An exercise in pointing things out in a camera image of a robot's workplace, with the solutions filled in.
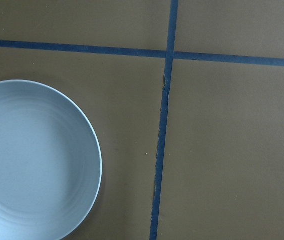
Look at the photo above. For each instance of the blue plate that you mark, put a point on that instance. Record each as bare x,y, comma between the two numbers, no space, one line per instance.
50,162

